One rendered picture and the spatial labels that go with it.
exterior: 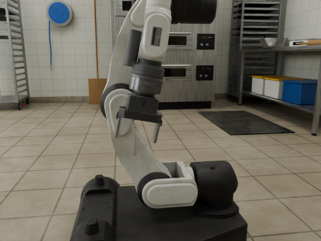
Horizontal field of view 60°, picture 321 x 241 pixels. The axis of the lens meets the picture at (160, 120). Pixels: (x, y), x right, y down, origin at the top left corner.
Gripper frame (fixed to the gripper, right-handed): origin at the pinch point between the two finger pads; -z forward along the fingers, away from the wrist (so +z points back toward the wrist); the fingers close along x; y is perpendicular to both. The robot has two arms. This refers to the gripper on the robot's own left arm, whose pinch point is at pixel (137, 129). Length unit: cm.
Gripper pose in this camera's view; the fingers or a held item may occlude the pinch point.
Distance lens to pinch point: 78.9
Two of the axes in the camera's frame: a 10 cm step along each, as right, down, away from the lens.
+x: -9.7, -1.6, -2.0
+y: 1.6, 2.0, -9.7
